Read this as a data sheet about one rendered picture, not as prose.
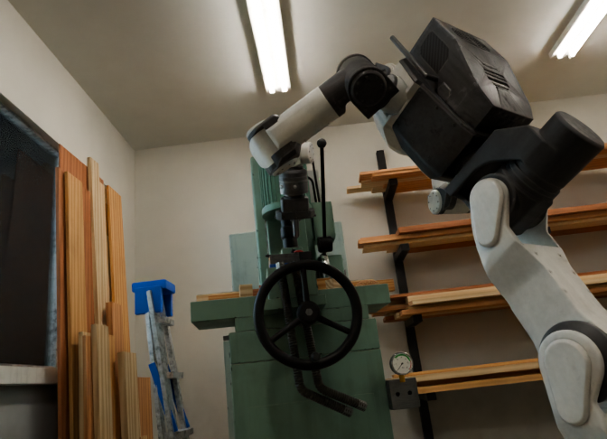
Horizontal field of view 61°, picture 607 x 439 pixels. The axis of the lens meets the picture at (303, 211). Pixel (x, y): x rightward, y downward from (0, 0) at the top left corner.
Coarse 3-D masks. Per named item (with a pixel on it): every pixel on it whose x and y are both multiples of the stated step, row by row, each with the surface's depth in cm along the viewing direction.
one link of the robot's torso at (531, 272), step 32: (480, 192) 108; (480, 224) 107; (544, 224) 112; (480, 256) 108; (512, 256) 102; (544, 256) 102; (512, 288) 104; (544, 288) 99; (576, 288) 99; (544, 320) 98; (576, 320) 93
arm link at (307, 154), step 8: (304, 144) 154; (312, 144) 156; (304, 152) 153; (312, 152) 156; (304, 160) 154; (312, 160) 156; (296, 168) 155; (280, 176) 156; (288, 176) 154; (296, 176) 154; (304, 176) 156
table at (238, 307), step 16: (336, 288) 157; (368, 288) 158; (384, 288) 158; (192, 304) 152; (208, 304) 152; (224, 304) 153; (240, 304) 153; (272, 304) 144; (320, 304) 146; (336, 304) 155; (368, 304) 156; (384, 304) 160; (192, 320) 151; (208, 320) 151; (224, 320) 154
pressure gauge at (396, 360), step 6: (396, 354) 146; (402, 354) 146; (408, 354) 146; (390, 360) 146; (396, 360) 145; (402, 360) 145; (408, 360) 146; (390, 366) 146; (396, 366) 145; (402, 366) 145; (408, 366) 145; (396, 372) 144; (402, 372) 144; (408, 372) 144; (402, 378) 146
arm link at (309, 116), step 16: (320, 96) 122; (288, 112) 124; (304, 112) 122; (320, 112) 122; (256, 128) 127; (272, 128) 124; (288, 128) 123; (304, 128) 123; (320, 128) 125; (288, 144) 125; (288, 160) 127
